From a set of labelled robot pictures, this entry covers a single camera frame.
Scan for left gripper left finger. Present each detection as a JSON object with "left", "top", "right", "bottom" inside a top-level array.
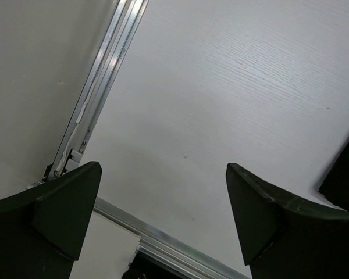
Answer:
[{"left": 0, "top": 162, "right": 102, "bottom": 278}]

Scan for aluminium table rail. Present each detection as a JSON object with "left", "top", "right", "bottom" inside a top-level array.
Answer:
[{"left": 26, "top": 0, "right": 252, "bottom": 279}]

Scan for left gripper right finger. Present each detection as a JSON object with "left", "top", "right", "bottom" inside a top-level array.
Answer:
[{"left": 226, "top": 163, "right": 349, "bottom": 278}]

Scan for black trousers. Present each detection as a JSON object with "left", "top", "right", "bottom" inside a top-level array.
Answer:
[{"left": 318, "top": 141, "right": 349, "bottom": 211}]

